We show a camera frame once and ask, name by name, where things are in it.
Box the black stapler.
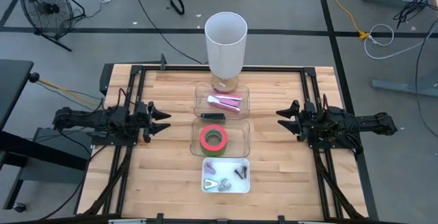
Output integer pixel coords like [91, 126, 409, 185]
[200, 112, 227, 121]

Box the black aluminium table frame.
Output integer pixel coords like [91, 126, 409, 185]
[75, 63, 380, 224]

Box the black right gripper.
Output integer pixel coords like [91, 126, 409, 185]
[275, 99, 318, 142]

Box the black staple remover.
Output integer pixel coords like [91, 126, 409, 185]
[233, 165, 248, 181]

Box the pink stapler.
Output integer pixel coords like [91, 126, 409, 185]
[207, 93, 244, 114]

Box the grey staple remover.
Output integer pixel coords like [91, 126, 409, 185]
[218, 178, 233, 192]

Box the white floor cable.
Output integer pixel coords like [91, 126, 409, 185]
[363, 21, 438, 60]

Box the silver aluminium bar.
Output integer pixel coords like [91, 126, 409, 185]
[107, 219, 148, 224]

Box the clear plastic bin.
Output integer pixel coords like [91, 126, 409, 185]
[193, 84, 251, 121]
[190, 118, 252, 158]

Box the red tape roll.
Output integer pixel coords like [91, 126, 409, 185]
[199, 124, 229, 151]

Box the long black floor cable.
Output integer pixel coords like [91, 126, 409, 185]
[129, 0, 207, 65]

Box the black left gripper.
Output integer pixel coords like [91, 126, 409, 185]
[135, 100, 172, 144]

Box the coiled black cable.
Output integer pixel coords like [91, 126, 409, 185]
[166, 0, 186, 16]

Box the white plastic bin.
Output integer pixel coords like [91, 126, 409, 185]
[201, 157, 251, 195]

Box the white staple remover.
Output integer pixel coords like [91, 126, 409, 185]
[203, 178, 219, 191]

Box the black desk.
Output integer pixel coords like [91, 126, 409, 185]
[0, 58, 93, 213]

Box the green tape roll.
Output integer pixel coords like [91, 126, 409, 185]
[200, 129, 228, 158]

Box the yellow extension cable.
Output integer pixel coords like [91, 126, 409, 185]
[332, 0, 371, 42]

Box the black cable bundle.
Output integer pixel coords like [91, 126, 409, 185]
[392, 0, 438, 30]

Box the black floor fan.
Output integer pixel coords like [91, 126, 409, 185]
[18, 0, 86, 52]

